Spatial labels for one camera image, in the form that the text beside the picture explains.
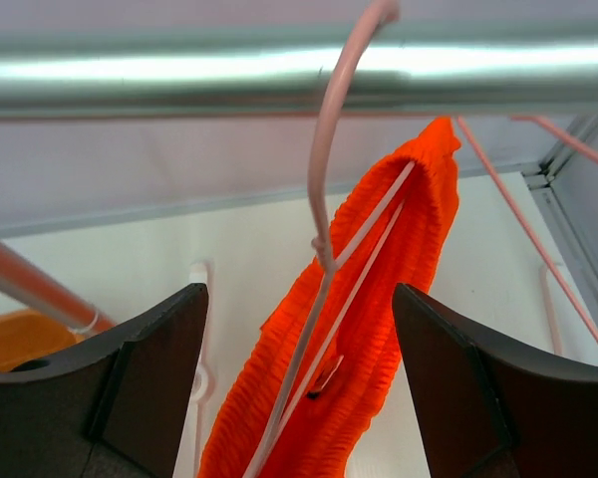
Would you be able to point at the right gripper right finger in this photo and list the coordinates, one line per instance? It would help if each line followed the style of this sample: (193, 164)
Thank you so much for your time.
(489, 405)

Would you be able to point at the orange plastic laundry basket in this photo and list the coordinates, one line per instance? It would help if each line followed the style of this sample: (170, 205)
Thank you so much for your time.
(26, 335)

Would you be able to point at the pink hanger of patterned shorts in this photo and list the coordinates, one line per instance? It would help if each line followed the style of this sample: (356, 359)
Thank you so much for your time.
(528, 230)

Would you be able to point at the white metal clothes rack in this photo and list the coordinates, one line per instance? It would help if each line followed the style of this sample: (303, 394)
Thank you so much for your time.
(133, 166)

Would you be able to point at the orange shorts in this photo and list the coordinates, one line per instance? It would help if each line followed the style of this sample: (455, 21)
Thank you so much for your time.
(354, 352)

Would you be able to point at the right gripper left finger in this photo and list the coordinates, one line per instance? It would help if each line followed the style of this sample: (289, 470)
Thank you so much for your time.
(113, 405)

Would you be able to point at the pink hanger of orange shorts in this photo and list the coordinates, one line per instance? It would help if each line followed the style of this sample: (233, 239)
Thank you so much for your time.
(291, 390)

